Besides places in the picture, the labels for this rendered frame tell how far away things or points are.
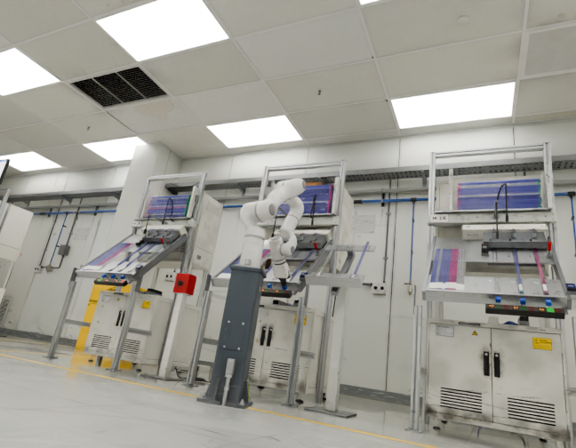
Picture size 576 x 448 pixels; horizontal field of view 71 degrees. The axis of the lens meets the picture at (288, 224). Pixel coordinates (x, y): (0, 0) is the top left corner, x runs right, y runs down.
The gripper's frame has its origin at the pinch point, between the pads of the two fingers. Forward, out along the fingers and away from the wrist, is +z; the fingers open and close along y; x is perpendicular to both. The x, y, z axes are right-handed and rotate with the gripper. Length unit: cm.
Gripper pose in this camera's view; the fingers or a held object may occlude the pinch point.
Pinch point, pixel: (284, 283)
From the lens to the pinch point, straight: 262.4
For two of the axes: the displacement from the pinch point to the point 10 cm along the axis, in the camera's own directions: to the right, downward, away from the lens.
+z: 1.7, 9.3, 3.3
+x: 4.0, -3.7, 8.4
